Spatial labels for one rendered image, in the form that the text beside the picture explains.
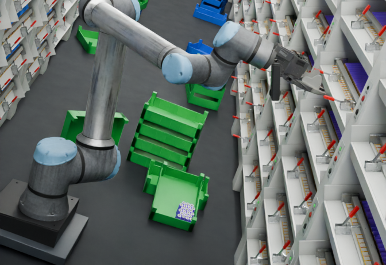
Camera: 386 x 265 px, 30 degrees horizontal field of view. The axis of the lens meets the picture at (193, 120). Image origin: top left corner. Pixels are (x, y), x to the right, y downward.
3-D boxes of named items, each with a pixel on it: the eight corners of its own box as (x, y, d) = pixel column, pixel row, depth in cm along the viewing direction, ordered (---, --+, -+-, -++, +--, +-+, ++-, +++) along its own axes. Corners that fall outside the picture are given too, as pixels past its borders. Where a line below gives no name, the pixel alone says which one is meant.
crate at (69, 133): (57, 146, 350) (63, 154, 344) (67, 110, 342) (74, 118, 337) (111, 146, 368) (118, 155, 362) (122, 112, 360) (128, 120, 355)
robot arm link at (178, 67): (68, -19, 253) (185, 56, 208) (97, -15, 261) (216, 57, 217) (61, 13, 257) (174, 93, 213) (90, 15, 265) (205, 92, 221)
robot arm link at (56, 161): (20, 177, 271) (29, 135, 265) (60, 173, 283) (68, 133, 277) (40, 197, 261) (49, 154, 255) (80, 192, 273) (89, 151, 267)
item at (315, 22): (316, 68, 279) (317, 33, 274) (301, 27, 335) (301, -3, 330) (369, 67, 278) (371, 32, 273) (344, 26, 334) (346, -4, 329)
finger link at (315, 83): (334, 84, 219) (308, 69, 219) (323, 100, 221) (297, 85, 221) (334, 81, 222) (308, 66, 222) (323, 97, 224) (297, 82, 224)
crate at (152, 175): (142, 192, 337) (147, 177, 334) (146, 172, 355) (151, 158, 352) (203, 210, 339) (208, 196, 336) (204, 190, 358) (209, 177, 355)
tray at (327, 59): (344, 142, 214) (346, 112, 211) (319, 76, 270) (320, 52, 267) (413, 141, 213) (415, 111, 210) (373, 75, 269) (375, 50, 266)
